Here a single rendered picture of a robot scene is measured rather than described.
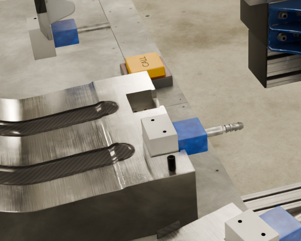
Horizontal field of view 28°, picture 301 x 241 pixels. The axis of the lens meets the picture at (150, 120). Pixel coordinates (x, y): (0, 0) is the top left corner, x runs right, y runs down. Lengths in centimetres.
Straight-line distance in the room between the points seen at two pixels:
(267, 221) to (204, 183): 18
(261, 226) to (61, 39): 48
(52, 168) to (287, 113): 173
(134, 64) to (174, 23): 211
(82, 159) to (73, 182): 5
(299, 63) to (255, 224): 58
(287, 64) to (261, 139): 111
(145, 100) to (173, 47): 203
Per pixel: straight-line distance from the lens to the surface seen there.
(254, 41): 120
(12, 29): 137
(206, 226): 71
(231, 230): 67
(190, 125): 78
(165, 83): 106
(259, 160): 217
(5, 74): 119
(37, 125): 87
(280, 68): 119
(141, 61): 108
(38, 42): 98
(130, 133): 80
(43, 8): 93
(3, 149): 82
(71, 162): 78
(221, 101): 249
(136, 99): 89
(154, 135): 74
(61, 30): 98
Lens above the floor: 135
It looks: 34 degrees down
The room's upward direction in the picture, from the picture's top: 6 degrees counter-clockwise
